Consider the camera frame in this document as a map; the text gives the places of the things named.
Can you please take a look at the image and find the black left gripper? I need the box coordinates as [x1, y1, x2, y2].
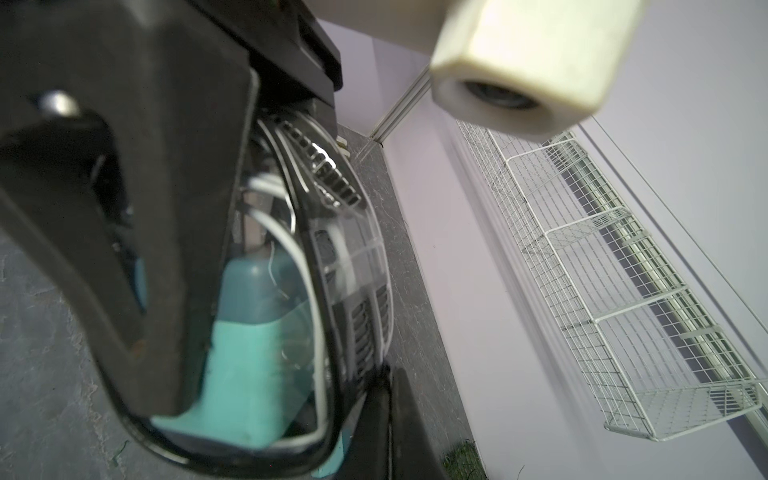
[1, 1, 343, 418]

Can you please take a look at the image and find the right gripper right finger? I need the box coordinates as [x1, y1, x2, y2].
[390, 368, 447, 480]

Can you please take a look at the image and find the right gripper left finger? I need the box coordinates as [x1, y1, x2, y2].
[335, 365, 391, 480]

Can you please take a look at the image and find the teal charger block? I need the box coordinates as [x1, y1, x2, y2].
[150, 248, 324, 450]

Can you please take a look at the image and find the white cable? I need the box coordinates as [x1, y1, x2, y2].
[239, 170, 361, 451]

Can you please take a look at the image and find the green artificial grass mat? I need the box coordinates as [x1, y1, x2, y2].
[442, 440, 488, 480]

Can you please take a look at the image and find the white wire wall shelf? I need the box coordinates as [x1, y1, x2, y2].
[458, 122, 767, 442]

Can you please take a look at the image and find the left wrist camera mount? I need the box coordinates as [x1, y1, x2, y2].
[308, 0, 646, 141]

